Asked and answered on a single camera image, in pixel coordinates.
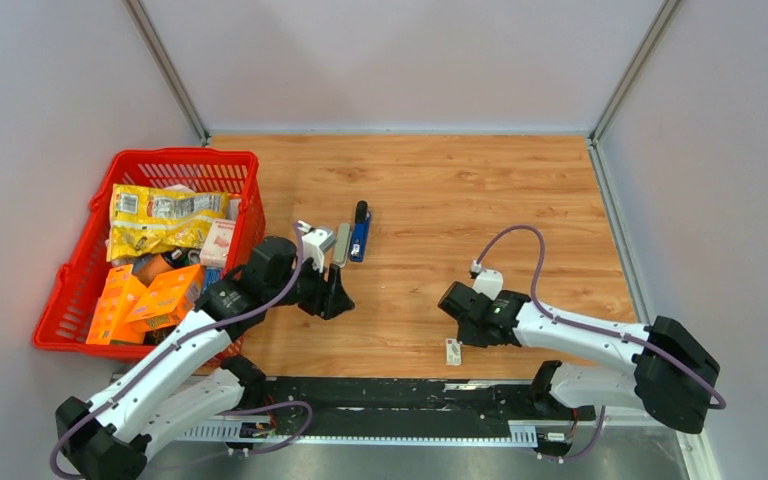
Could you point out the yellow snack bag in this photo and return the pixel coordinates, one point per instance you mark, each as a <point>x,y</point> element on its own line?
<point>145,220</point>

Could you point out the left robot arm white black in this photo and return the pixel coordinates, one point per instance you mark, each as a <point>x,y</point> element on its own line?
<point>118,431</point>

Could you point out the orange box left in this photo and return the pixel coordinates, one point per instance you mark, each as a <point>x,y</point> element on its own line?
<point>122,290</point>

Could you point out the orange box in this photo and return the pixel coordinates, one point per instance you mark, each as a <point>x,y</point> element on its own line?
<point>122,290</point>
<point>167,300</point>

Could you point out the grey white stapler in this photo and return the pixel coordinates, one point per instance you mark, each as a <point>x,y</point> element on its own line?
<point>340,255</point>

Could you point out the blue black stapler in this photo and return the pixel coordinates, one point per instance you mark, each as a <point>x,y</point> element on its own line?
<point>360,231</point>

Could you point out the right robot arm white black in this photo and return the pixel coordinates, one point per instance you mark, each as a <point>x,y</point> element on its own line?
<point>661,369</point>

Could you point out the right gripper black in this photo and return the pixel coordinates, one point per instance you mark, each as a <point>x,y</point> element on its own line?
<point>464,337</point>

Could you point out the staple box with red mark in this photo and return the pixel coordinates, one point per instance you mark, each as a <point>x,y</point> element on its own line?
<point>453,352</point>

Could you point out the orange box right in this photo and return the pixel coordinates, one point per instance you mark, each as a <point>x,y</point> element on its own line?
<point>167,300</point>

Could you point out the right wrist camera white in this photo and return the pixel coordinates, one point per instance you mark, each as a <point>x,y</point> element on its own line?
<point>487,282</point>

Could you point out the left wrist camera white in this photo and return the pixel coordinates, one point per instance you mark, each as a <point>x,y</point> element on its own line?
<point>316,242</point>

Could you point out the red plastic basket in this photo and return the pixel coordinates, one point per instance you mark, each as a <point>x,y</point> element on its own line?
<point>67,316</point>

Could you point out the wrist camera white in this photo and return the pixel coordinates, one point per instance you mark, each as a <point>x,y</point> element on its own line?
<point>487,282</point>
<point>316,242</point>

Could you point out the pink white small box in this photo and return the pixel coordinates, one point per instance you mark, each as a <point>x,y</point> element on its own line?
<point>216,247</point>

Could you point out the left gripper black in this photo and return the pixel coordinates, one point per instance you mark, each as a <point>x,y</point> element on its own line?
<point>330,299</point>

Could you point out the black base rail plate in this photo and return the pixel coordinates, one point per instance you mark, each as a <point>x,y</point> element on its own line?
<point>355,410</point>

